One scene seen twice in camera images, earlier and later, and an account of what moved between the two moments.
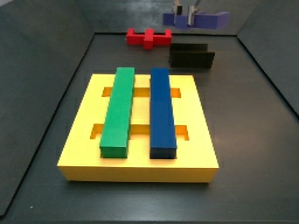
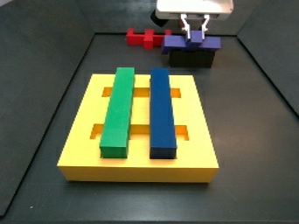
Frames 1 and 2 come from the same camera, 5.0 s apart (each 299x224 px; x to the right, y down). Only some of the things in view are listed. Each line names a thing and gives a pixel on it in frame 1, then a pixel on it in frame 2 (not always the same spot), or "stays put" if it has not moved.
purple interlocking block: [206, 20] to [179, 41]
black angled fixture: [191, 55] stays put
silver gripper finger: [193, 9] to [203, 24]
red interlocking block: [147, 39] stays put
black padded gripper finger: [177, 10] to [187, 26]
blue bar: [163, 127] stays put
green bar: [115, 139] stays put
